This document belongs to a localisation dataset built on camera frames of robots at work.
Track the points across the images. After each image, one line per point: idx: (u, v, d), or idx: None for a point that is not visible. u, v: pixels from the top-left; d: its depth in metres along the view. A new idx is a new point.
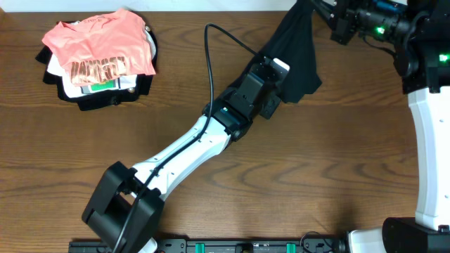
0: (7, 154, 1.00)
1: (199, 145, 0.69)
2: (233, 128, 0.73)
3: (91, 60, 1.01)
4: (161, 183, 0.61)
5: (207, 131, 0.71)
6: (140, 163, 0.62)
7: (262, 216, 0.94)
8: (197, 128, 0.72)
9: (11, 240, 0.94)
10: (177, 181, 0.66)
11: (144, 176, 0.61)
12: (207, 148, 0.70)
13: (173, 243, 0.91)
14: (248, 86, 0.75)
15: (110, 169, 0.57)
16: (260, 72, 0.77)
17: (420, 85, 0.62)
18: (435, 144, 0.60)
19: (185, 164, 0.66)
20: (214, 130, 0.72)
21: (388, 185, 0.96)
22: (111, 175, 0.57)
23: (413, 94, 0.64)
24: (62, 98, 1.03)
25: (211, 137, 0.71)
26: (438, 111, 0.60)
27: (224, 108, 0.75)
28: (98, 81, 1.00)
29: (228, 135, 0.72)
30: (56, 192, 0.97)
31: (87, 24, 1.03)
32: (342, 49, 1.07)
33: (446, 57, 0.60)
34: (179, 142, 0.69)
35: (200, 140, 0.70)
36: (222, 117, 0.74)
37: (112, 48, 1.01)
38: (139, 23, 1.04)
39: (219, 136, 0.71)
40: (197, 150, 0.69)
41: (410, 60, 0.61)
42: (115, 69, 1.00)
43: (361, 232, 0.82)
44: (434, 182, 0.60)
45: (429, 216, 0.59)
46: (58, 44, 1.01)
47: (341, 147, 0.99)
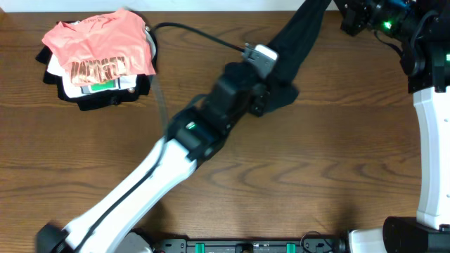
0: (7, 154, 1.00)
1: (148, 185, 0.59)
2: (201, 147, 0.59)
3: (91, 60, 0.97)
4: (97, 244, 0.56)
5: (161, 162, 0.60)
6: (76, 218, 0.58)
7: (262, 216, 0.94)
8: (150, 160, 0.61)
9: (12, 240, 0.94)
10: (124, 231, 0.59)
11: (79, 237, 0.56)
12: (162, 185, 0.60)
13: (173, 243, 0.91)
14: (219, 93, 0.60)
15: (39, 233, 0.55)
16: (234, 73, 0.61)
17: (426, 83, 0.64)
18: (439, 143, 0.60)
19: (130, 211, 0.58)
20: (170, 161, 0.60)
21: (388, 185, 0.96)
22: (42, 237, 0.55)
23: (418, 93, 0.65)
24: (62, 98, 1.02)
25: (166, 172, 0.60)
26: (442, 111, 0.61)
27: (189, 124, 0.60)
28: (98, 81, 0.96)
29: (189, 165, 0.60)
30: (56, 192, 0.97)
31: (88, 24, 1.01)
32: (342, 49, 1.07)
33: None
34: (126, 182, 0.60)
35: (152, 177, 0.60)
36: (185, 137, 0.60)
37: (112, 48, 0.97)
38: (140, 22, 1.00)
39: (175, 171, 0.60)
40: (144, 192, 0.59)
41: (416, 60, 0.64)
42: (115, 69, 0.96)
43: (361, 232, 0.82)
44: (436, 181, 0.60)
45: (430, 215, 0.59)
46: (58, 43, 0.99)
47: (341, 147, 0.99)
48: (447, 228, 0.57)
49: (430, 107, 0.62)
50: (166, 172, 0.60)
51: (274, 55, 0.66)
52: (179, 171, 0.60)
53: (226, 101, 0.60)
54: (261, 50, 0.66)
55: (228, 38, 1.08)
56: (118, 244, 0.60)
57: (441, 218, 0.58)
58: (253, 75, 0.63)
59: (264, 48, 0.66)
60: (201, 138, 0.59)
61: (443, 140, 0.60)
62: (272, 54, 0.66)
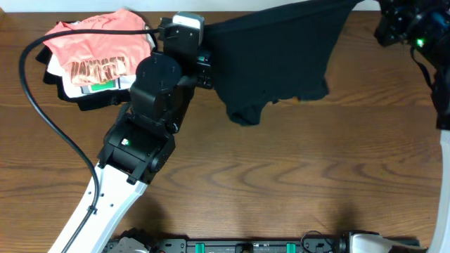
0: (7, 154, 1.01)
1: (95, 219, 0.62)
2: (143, 159, 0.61)
3: (91, 60, 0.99)
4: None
5: (102, 192, 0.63)
6: None
7: (262, 216, 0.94)
8: (90, 195, 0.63)
9: (13, 240, 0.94)
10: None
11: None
12: (110, 213, 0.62)
13: (173, 243, 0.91)
14: (140, 102, 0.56)
15: None
16: (149, 76, 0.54)
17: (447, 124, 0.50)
18: None
19: (85, 246, 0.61)
20: (110, 189, 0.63)
21: (389, 185, 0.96)
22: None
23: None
24: (62, 98, 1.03)
25: (110, 200, 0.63)
26: None
27: (124, 141, 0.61)
28: (98, 81, 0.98)
29: (134, 185, 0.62)
30: (56, 192, 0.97)
31: (88, 24, 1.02)
32: (342, 49, 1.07)
33: None
34: (73, 220, 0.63)
35: (96, 210, 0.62)
36: (123, 157, 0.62)
37: (112, 48, 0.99)
38: (140, 22, 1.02)
39: (118, 197, 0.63)
40: (93, 225, 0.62)
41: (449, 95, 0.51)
42: (115, 69, 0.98)
43: (368, 240, 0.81)
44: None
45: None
46: (58, 43, 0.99)
47: (341, 147, 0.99)
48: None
49: None
50: (110, 199, 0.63)
51: (196, 22, 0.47)
52: (123, 196, 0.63)
53: (148, 105, 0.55)
54: (179, 23, 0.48)
55: None
56: None
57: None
58: (176, 68, 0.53)
59: (182, 19, 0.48)
60: (138, 154, 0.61)
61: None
62: (193, 22, 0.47)
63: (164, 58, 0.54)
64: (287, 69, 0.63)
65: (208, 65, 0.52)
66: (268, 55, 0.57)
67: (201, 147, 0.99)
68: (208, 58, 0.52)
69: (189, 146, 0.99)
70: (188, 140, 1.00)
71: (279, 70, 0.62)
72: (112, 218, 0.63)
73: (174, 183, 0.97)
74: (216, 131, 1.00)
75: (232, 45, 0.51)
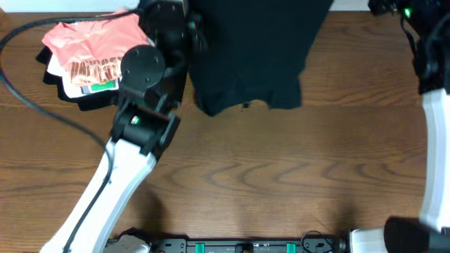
0: (7, 154, 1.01)
1: (110, 191, 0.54)
2: (153, 135, 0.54)
3: (91, 60, 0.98)
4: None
5: (115, 164, 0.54)
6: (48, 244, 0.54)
7: (262, 216, 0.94)
8: (103, 166, 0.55)
9: (13, 240, 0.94)
10: (104, 237, 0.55)
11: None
12: (128, 185, 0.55)
13: (173, 243, 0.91)
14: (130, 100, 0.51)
15: None
16: (135, 70, 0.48)
17: (437, 88, 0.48)
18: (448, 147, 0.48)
19: (101, 218, 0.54)
20: (125, 159, 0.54)
21: (388, 185, 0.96)
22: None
23: (428, 95, 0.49)
24: (62, 98, 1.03)
25: (124, 171, 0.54)
26: None
27: (133, 117, 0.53)
28: (98, 81, 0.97)
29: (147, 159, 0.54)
30: (56, 192, 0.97)
31: (88, 24, 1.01)
32: (342, 49, 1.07)
33: None
34: (87, 192, 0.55)
35: (111, 181, 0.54)
36: (131, 133, 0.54)
37: (112, 48, 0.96)
38: (140, 21, 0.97)
39: (132, 167, 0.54)
40: (110, 197, 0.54)
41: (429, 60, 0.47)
42: (115, 69, 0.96)
43: (363, 232, 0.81)
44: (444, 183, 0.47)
45: (432, 216, 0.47)
46: (58, 44, 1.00)
47: (340, 147, 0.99)
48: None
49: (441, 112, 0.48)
50: (126, 171, 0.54)
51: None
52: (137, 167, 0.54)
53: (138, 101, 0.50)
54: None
55: None
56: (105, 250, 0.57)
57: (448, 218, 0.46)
58: (159, 58, 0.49)
59: None
60: (145, 131, 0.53)
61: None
62: None
63: (145, 48, 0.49)
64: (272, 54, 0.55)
65: (198, 33, 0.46)
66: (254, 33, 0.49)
67: (201, 147, 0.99)
68: (199, 25, 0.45)
69: (189, 146, 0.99)
70: (188, 140, 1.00)
71: (267, 60, 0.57)
72: (131, 187, 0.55)
73: (174, 183, 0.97)
74: (216, 131, 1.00)
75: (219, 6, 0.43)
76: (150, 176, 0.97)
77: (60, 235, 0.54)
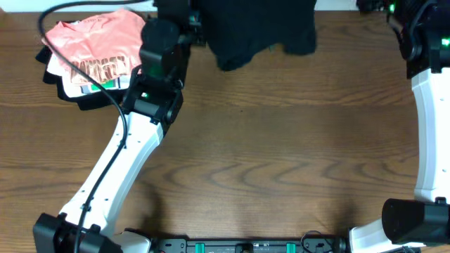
0: (7, 154, 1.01)
1: (126, 153, 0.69)
2: (160, 109, 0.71)
3: (91, 60, 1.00)
4: (95, 216, 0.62)
5: (130, 131, 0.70)
6: (67, 205, 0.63)
7: (262, 216, 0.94)
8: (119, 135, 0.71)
9: (11, 240, 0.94)
10: (118, 196, 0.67)
11: (76, 216, 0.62)
12: (138, 149, 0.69)
13: (173, 243, 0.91)
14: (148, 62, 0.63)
15: (36, 223, 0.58)
16: (152, 38, 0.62)
17: (422, 66, 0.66)
18: (435, 122, 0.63)
19: (117, 176, 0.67)
20: (137, 128, 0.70)
21: (389, 185, 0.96)
22: (41, 229, 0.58)
23: (415, 76, 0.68)
24: (62, 98, 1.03)
25: (137, 137, 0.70)
26: (438, 90, 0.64)
27: (143, 94, 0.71)
28: (98, 80, 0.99)
29: (156, 126, 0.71)
30: (56, 192, 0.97)
31: (87, 24, 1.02)
32: (342, 48, 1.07)
33: (448, 42, 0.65)
34: (105, 157, 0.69)
35: (126, 146, 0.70)
36: (143, 107, 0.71)
37: (112, 48, 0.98)
38: (140, 22, 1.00)
39: (144, 133, 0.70)
40: (124, 159, 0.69)
41: (414, 45, 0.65)
42: (115, 69, 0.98)
43: (361, 228, 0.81)
44: (433, 159, 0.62)
45: (427, 189, 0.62)
46: (58, 43, 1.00)
47: (341, 146, 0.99)
48: (443, 201, 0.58)
49: (427, 88, 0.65)
50: (138, 137, 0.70)
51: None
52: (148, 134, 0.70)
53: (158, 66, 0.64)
54: None
55: None
56: (117, 212, 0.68)
57: (441, 190, 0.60)
58: (174, 29, 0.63)
59: None
60: (155, 105, 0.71)
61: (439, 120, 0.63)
62: None
63: (161, 22, 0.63)
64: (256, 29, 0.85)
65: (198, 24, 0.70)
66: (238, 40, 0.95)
67: (201, 147, 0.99)
68: (197, 18, 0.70)
69: (189, 145, 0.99)
70: (188, 140, 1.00)
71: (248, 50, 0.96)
72: (140, 152, 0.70)
73: (174, 183, 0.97)
74: (216, 131, 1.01)
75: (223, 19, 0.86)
76: (150, 176, 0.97)
77: (81, 195, 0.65)
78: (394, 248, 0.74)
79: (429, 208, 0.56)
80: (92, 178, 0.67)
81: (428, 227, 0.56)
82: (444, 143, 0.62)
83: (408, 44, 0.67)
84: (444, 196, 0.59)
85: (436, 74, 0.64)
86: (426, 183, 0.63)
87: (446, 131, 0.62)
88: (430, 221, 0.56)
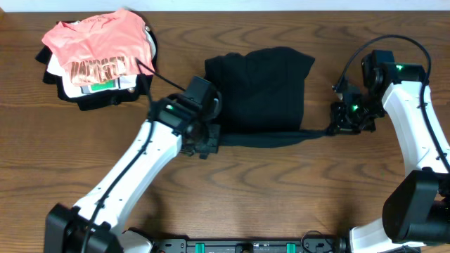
0: (7, 154, 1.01)
1: (144, 159, 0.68)
2: (183, 125, 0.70)
3: (91, 60, 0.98)
4: (107, 213, 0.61)
5: (152, 138, 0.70)
6: (82, 199, 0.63)
7: (262, 216, 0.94)
8: (141, 140, 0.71)
9: (11, 240, 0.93)
10: (132, 199, 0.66)
11: (89, 211, 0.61)
12: (157, 157, 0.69)
13: (173, 243, 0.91)
14: (195, 89, 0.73)
15: (49, 214, 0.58)
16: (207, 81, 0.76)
17: (387, 86, 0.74)
18: (406, 115, 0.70)
19: (134, 178, 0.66)
20: (159, 136, 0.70)
21: (388, 185, 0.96)
22: (53, 218, 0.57)
23: (384, 97, 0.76)
24: (62, 98, 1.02)
25: (157, 145, 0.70)
26: (404, 93, 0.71)
27: (169, 106, 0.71)
28: (98, 81, 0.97)
29: (177, 138, 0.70)
30: (56, 192, 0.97)
31: (87, 24, 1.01)
32: (342, 49, 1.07)
33: (401, 67, 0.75)
34: (124, 159, 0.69)
35: (146, 152, 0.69)
36: (167, 118, 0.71)
37: (112, 48, 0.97)
38: (140, 22, 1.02)
39: (164, 142, 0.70)
40: (143, 164, 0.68)
41: (376, 74, 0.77)
42: (115, 69, 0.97)
43: (361, 228, 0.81)
44: (413, 141, 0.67)
45: (414, 166, 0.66)
46: (58, 44, 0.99)
47: (341, 147, 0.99)
48: (428, 169, 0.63)
49: (394, 95, 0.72)
50: (158, 144, 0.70)
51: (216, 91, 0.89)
52: (169, 143, 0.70)
53: (202, 93, 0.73)
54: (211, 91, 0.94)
55: (228, 39, 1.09)
56: (128, 215, 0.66)
57: (425, 161, 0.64)
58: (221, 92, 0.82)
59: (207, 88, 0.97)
60: (178, 118, 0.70)
61: (409, 112, 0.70)
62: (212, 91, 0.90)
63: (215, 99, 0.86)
64: (275, 112, 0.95)
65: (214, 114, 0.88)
66: (254, 113, 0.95)
67: None
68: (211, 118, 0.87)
69: None
70: None
71: (253, 117, 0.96)
72: (159, 160, 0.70)
73: (175, 183, 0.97)
74: None
75: (242, 112, 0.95)
76: None
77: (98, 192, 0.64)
78: (394, 248, 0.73)
79: (418, 172, 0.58)
80: (110, 177, 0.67)
81: (424, 198, 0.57)
82: (419, 126, 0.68)
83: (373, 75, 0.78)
84: (429, 166, 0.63)
85: (398, 86, 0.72)
86: (411, 165, 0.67)
87: (419, 119, 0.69)
88: (422, 189, 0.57)
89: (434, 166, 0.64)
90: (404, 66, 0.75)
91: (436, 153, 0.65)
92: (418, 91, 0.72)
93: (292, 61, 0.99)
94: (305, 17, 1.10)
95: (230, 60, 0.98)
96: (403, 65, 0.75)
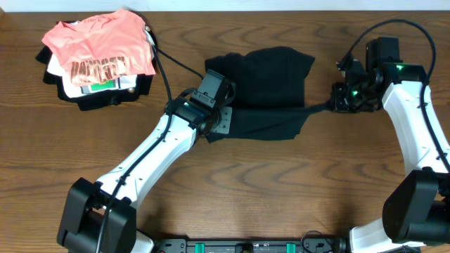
0: (7, 154, 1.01)
1: (163, 147, 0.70)
2: (198, 121, 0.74)
3: (91, 60, 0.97)
4: (129, 191, 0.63)
5: (171, 129, 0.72)
6: (105, 176, 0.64)
7: (262, 216, 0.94)
8: (160, 128, 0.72)
9: (11, 240, 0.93)
10: (149, 183, 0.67)
11: (111, 187, 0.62)
12: (174, 147, 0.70)
13: (173, 243, 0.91)
14: (209, 84, 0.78)
15: (72, 187, 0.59)
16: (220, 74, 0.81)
17: (387, 85, 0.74)
18: (406, 114, 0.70)
19: (152, 162, 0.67)
20: (178, 127, 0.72)
21: (388, 185, 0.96)
22: (76, 192, 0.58)
23: (384, 97, 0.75)
24: (62, 98, 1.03)
25: (175, 135, 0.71)
26: (405, 93, 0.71)
27: (185, 103, 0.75)
28: (98, 81, 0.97)
29: (193, 131, 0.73)
30: (56, 192, 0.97)
31: (88, 24, 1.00)
32: (342, 48, 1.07)
33: (401, 67, 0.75)
34: (144, 145, 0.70)
35: (165, 140, 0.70)
36: (185, 114, 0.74)
37: (112, 48, 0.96)
38: (140, 22, 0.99)
39: (182, 133, 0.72)
40: (162, 151, 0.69)
41: (376, 74, 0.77)
42: (115, 69, 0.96)
43: (361, 228, 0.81)
44: (413, 141, 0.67)
45: (415, 166, 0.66)
46: (58, 44, 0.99)
47: (341, 147, 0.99)
48: (429, 169, 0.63)
49: (394, 95, 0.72)
50: (176, 135, 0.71)
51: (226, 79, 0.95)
52: (186, 134, 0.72)
53: (216, 87, 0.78)
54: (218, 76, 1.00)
55: (228, 39, 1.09)
56: (143, 197, 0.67)
57: (425, 161, 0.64)
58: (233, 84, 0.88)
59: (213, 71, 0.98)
60: (193, 114, 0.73)
61: (410, 112, 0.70)
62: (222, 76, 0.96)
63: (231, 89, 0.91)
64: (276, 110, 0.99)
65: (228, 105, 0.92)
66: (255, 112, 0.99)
67: (202, 147, 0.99)
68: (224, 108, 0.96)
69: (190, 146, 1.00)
70: None
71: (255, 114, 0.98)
72: (176, 150, 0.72)
73: (175, 183, 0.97)
74: None
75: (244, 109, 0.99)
76: None
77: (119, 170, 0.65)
78: (394, 247, 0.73)
79: (418, 172, 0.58)
80: (131, 158, 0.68)
81: (424, 197, 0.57)
82: (419, 125, 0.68)
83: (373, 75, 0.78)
84: (429, 166, 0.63)
85: (398, 86, 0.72)
86: (411, 165, 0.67)
87: (420, 119, 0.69)
88: (422, 188, 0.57)
89: (434, 166, 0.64)
90: (404, 66, 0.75)
91: (436, 153, 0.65)
92: (418, 91, 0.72)
93: (292, 62, 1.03)
94: (305, 17, 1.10)
95: (229, 58, 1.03)
96: (403, 65, 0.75)
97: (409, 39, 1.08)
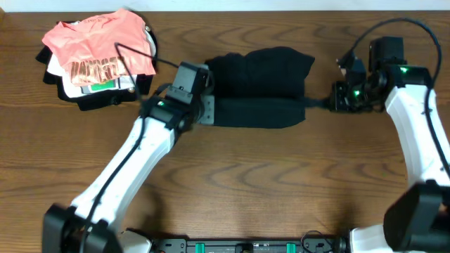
0: (7, 154, 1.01)
1: (138, 155, 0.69)
2: (173, 119, 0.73)
3: (91, 60, 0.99)
4: (105, 208, 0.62)
5: (145, 134, 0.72)
6: (79, 197, 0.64)
7: (262, 216, 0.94)
8: (134, 136, 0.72)
9: (12, 240, 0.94)
10: (129, 194, 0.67)
11: (86, 209, 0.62)
12: (150, 152, 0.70)
13: (173, 243, 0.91)
14: (183, 78, 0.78)
15: (46, 215, 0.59)
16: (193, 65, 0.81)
17: (391, 88, 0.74)
18: (410, 121, 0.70)
19: (129, 174, 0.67)
20: (152, 132, 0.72)
21: (388, 185, 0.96)
22: (50, 219, 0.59)
23: (388, 99, 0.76)
24: (62, 98, 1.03)
25: (150, 140, 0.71)
26: (410, 99, 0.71)
27: (160, 102, 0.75)
28: (98, 81, 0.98)
29: (169, 131, 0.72)
30: (56, 192, 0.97)
31: (88, 24, 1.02)
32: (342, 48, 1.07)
33: (406, 69, 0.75)
34: (118, 158, 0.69)
35: (140, 147, 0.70)
36: (159, 114, 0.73)
37: (112, 48, 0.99)
38: (140, 23, 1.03)
39: (157, 137, 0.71)
40: (137, 159, 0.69)
41: (380, 76, 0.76)
42: (115, 69, 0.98)
43: (361, 230, 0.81)
44: (418, 150, 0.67)
45: (418, 174, 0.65)
46: (58, 44, 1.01)
47: (341, 147, 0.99)
48: (431, 180, 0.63)
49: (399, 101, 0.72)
50: (151, 140, 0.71)
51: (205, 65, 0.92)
52: (161, 137, 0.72)
53: (193, 80, 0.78)
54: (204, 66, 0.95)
55: (228, 39, 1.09)
56: (123, 211, 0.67)
57: (427, 171, 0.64)
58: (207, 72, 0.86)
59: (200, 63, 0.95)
60: (168, 113, 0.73)
61: (415, 119, 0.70)
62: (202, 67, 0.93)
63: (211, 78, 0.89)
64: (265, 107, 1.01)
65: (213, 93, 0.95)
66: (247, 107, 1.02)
67: (201, 147, 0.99)
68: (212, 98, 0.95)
69: (190, 146, 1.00)
70: (189, 140, 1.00)
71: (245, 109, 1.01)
72: (152, 155, 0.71)
73: (174, 183, 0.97)
74: (216, 131, 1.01)
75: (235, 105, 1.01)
76: (150, 176, 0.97)
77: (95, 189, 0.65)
78: None
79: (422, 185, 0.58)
80: (106, 173, 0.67)
81: (424, 210, 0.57)
82: (424, 134, 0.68)
83: (376, 77, 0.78)
84: (433, 178, 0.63)
85: (402, 89, 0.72)
86: (415, 173, 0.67)
87: (424, 128, 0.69)
88: (425, 202, 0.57)
89: (438, 178, 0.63)
90: (408, 67, 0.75)
91: (439, 164, 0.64)
92: (422, 95, 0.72)
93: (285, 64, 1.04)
94: (306, 17, 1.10)
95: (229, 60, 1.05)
96: (407, 67, 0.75)
97: (410, 40, 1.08)
